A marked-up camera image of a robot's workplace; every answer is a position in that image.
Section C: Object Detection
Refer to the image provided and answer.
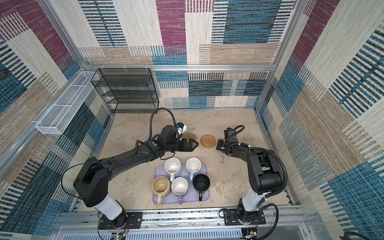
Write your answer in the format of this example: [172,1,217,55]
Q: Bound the black wire shelf rack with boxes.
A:
[91,68,159,114]

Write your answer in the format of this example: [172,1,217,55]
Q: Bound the woven rattan round coaster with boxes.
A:
[200,135,217,148]

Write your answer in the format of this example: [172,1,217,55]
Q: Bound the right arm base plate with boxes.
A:
[219,208,266,226]

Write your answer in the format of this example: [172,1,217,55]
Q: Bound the white wire mesh basket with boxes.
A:
[36,71,95,135]

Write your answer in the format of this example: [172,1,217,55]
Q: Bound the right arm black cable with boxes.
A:
[223,124,288,199]

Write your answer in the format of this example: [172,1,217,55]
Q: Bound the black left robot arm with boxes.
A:
[73,123,199,222]

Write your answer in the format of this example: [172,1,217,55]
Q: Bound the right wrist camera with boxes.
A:
[224,128,237,141]

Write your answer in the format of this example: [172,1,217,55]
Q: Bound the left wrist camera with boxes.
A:
[176,123,187,139]

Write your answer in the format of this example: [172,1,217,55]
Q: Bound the aluminium front rail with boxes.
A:
[50,206,316,240]

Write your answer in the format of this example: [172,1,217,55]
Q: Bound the black mug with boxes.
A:
[193,174,211,202]

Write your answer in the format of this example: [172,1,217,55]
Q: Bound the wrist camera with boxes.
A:
[224,128,237,141]
[176,123,187,139]

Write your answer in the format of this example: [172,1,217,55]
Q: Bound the beige mug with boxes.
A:
[152,177,171,205]

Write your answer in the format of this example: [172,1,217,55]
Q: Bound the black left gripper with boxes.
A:
[165,138,199,154]

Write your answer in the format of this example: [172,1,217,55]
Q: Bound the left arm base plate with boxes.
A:
[98,212,143,230]

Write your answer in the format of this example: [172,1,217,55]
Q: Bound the white mug blue handle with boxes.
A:
[186,158,202,182]

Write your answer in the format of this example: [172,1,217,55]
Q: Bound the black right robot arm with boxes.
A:
[216,140,288,224]

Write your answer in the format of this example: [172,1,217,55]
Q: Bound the white mug purple handle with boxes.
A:
[171,177,189,205]

